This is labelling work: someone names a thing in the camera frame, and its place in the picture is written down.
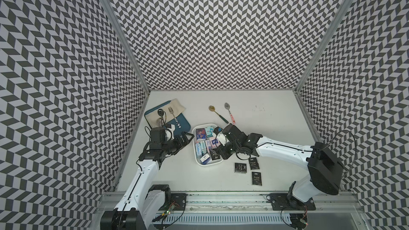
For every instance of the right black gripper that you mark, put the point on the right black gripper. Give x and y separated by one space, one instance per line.
222 153

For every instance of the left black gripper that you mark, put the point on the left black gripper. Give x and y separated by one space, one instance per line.
180 144

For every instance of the small black sachet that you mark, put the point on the small black sachet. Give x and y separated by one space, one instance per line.
214 155

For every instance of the clear light blue tissue pack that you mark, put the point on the clear light blue tissue pack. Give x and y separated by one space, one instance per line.
199 152

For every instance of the pink tissue pack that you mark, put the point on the pink tissue pack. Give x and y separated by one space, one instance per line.
209 144

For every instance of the teal tissue pack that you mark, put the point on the teal tissue pack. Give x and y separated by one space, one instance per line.
209 130
204 149

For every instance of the cartoon dark blue tissue pack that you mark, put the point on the cartoon dark blue tissue pack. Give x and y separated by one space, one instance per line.
201 133

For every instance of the white plastic storage box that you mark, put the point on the white plastic storage box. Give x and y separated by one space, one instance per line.
196 141

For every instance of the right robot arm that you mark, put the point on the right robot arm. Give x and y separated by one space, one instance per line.
325 170

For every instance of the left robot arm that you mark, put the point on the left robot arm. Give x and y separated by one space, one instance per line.
141 201

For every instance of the teal rectangular tray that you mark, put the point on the teal rectangular tray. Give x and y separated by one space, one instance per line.
151 117

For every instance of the black spoon on tray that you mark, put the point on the black spoon on tray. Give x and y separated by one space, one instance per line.
161 120

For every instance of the beige cloth napkin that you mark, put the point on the beige cloth napkin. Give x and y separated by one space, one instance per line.
176 106

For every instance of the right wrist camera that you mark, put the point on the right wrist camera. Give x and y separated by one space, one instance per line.
219 135

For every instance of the silver spoon pink handle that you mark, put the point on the silver spoon pink handle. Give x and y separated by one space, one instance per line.
228 108

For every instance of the gold spoon green handle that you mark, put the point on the gold spoon green handle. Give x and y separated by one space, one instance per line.
212 109

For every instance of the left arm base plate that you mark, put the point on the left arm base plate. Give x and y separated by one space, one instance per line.
177 202

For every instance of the aluminium front rail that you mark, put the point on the aluminium front rail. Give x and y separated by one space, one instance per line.
257 202

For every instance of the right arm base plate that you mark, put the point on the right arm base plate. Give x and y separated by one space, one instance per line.
281 201

